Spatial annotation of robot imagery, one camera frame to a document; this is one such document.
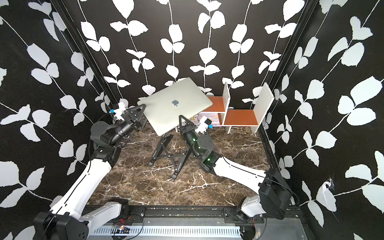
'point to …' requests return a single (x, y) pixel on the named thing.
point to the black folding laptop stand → (178, 159)
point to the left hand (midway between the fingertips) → (147, 108)
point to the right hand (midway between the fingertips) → (177, 114)
